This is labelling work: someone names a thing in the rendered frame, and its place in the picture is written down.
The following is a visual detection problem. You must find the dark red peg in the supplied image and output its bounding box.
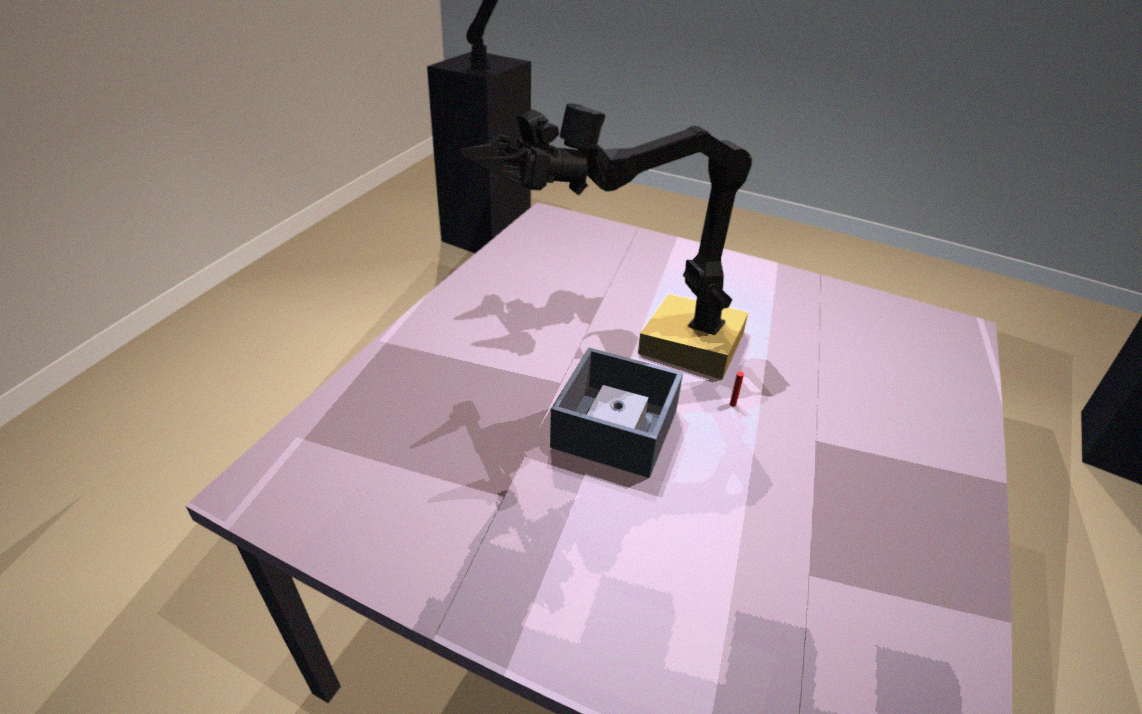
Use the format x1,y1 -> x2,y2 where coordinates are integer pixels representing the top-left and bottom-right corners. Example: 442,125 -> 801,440
729,372 -> 743,407

